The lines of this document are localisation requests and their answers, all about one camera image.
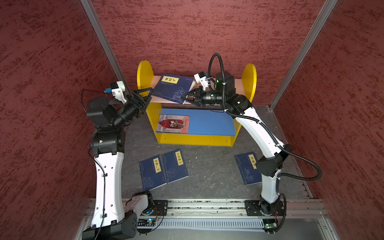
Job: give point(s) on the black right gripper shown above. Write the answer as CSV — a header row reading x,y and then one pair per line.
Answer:
x,y
200,95

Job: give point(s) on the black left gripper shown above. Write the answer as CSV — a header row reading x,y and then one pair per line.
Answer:
x,y
139,107

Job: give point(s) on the blue book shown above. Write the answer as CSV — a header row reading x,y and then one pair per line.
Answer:
x,y
247,166
174,166
172,87
152,173

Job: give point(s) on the red Hamlet picture book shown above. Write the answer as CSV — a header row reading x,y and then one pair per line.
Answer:
x,y
173,124

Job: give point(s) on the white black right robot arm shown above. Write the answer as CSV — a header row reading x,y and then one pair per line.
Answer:
x,y
240,109

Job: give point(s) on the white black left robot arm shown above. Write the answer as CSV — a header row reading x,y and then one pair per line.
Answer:
x,y
112,220

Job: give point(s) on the yellow pink blue bookshelf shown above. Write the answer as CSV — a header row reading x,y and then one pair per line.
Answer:
x,y
206,128

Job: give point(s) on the left aluminium corner profile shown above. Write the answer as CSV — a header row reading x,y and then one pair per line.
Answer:
x,y
97,26

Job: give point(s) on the aluminium corner profile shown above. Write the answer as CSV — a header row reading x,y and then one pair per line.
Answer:
x,y
317,26
97,26

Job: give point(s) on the left controller circuit board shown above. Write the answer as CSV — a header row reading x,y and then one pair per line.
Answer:
x,y
147,223

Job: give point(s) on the controller circuit board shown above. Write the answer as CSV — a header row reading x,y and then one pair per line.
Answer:
x,y
147,223
270,225

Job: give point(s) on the right controller circuit board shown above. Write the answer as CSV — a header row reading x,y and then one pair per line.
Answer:
x,y
270,225

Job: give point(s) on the right aluminium corner profile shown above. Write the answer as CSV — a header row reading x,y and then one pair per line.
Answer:
x,y
317,26

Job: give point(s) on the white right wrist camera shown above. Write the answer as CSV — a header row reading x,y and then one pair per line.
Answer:
x,y
201,78

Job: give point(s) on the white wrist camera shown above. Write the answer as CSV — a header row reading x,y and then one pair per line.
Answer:
x,y
201,78
117,89

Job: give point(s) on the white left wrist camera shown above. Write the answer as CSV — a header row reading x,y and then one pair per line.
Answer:
x,y
117,89

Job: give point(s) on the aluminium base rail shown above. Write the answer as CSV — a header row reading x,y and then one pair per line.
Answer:
x,y
235,208

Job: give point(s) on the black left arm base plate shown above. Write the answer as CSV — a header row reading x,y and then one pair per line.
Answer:
x,y
158,208

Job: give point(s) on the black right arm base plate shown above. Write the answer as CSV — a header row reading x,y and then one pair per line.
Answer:
x,y
252,208

